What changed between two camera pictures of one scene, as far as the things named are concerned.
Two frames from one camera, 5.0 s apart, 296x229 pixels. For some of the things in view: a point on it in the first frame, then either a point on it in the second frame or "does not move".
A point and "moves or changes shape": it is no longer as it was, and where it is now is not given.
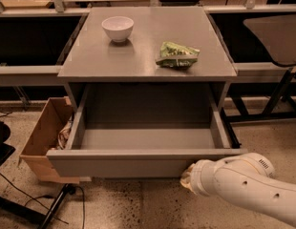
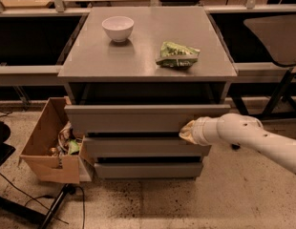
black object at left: (2, 150) does not move
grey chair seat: (281, 35) does not move
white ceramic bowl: (117, 28) does not move
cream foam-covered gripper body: (198, 177) to (199, 132)
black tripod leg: (65, 189) does not move
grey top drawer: (142, 130) moves or changes shape
